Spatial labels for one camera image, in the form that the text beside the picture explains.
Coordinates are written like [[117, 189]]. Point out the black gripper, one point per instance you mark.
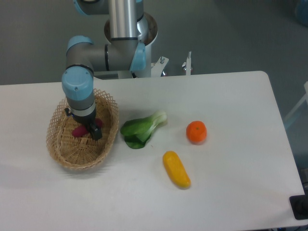
[[89, 122]]

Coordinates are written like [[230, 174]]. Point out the purple sweet potato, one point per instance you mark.
[[81, 130]]

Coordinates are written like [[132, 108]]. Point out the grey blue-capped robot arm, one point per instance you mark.
[[125, 52]]

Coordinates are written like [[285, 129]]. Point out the woven wicker basket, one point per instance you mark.
[[83, 152]]

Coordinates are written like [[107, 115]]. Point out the green bok choy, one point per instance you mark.
[[138, 131]]

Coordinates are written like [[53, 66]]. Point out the yellow squash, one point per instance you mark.
[[176, 170]]

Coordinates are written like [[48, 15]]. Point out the orange tangerine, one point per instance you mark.
[[196, 132]]

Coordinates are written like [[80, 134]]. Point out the black device at table edge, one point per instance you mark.
[[299, 205]]

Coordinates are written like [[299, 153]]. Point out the white metal base frame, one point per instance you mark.
[[156, 70]]

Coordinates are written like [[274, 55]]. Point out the white frame right edge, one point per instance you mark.
[[296, 109]]

